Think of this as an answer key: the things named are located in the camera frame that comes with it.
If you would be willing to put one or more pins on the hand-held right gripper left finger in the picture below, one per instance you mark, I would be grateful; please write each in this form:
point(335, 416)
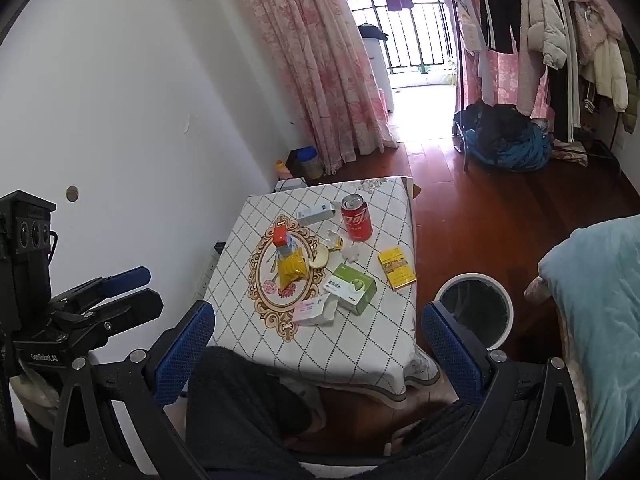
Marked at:
point(184, 347)

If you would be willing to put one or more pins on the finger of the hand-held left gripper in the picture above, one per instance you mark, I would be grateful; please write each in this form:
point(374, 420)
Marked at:
point(127, 277)
point(135, 305)

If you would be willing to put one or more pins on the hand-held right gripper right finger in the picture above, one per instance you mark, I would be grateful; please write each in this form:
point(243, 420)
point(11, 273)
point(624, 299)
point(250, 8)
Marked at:
point(450, 347)

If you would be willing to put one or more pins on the white round trash bin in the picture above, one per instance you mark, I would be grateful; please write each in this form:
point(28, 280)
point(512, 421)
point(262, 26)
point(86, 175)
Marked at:
point(501, 332)

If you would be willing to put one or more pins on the white yellow wrapper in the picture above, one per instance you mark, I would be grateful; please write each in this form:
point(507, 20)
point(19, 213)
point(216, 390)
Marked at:
point(332, 241)

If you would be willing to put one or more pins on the tall white blue carton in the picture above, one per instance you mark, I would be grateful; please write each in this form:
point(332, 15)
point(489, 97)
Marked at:
point(315, 213)

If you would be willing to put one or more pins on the white diamond patterned tablecloth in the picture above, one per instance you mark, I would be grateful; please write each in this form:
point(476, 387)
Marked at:
point(380, 325)

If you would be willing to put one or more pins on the person's left leg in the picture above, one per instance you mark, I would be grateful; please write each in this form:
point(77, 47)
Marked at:
point(240, 410)

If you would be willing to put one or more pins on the person's leg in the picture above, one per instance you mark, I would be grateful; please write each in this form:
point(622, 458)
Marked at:
point(435, 440)
point(240, 410)

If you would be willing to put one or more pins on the person's right leg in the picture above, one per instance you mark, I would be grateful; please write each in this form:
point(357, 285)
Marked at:
point(435, 440)

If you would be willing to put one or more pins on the yellow cigarette pack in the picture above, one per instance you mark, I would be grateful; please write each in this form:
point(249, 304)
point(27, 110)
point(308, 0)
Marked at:
point(396, 269)

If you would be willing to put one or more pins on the green white box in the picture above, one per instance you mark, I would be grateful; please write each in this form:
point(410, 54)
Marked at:
point(350, 280)

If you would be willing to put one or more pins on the pink white box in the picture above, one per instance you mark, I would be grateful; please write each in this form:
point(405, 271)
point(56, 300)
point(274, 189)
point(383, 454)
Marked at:
point(310, 312)

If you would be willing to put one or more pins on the yellow snack bag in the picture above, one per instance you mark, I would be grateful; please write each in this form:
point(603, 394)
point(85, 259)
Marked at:
point(291, 267)

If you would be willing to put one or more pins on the crumpled clear plastic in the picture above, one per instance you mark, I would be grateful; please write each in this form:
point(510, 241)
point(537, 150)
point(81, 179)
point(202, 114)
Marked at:
point(352, 255)

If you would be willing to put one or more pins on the small red topped carton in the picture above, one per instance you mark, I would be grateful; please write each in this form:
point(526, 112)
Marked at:
point(281, 235)

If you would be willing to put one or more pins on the light blue blanket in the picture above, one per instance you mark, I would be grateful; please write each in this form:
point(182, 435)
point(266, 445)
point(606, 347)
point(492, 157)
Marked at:
point(595, 310)

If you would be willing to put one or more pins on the red soda can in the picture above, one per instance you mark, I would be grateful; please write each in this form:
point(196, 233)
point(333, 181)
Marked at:
point(357, 221)

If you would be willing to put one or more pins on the pale fruit peel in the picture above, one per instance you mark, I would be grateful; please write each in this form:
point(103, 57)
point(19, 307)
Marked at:
point(320, 258)

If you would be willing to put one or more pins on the small white box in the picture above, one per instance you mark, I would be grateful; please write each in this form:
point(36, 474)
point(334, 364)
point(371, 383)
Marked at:
point(290, 184)

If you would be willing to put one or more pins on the small yellow bottle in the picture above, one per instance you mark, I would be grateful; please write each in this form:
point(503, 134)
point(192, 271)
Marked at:
point(282, 169)

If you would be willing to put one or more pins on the black metal chair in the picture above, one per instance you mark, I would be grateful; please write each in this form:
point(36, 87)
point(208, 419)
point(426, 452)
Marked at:
point(465, 158)

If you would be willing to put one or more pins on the blue dark clothes pile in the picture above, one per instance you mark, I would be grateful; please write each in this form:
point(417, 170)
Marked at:
point(515, 152)

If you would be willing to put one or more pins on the yellow jar blue lid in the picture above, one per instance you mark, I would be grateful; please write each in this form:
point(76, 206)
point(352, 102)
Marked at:
point(310, 165)

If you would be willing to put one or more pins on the patterned floor cloth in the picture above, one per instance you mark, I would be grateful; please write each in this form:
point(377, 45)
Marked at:
point(570, 152)

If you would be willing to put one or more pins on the black metal clothes rack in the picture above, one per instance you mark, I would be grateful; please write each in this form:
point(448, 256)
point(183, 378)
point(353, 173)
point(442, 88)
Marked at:
point(600, 152)

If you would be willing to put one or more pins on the pink floral curtain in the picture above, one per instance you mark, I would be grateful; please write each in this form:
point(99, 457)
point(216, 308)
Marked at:
point(502, 72)
point(310, 60)

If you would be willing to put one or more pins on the white appliance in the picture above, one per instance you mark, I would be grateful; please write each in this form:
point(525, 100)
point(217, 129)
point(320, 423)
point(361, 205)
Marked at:
point(377, 76)

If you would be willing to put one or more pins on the black balcony railing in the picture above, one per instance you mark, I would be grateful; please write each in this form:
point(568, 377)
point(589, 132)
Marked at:
point(425, 35)

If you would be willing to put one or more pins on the black cloth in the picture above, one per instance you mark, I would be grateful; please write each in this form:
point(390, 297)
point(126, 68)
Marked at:
point(372, 32)

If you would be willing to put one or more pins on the row of hanging clothes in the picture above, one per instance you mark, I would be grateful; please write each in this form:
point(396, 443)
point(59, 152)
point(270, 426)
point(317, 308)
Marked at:
point(547, 15)

